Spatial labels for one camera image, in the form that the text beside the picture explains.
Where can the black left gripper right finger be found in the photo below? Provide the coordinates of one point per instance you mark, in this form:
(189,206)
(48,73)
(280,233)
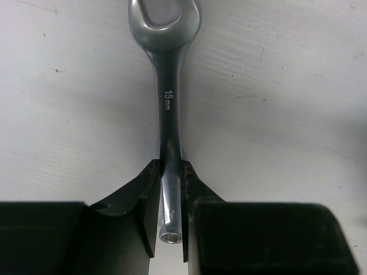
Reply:
(193,190)

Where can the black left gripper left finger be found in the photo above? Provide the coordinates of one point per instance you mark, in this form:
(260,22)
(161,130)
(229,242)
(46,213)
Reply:
(139,197)

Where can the silver open-end wrench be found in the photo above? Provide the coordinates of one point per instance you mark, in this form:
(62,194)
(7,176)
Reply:
(166,47)

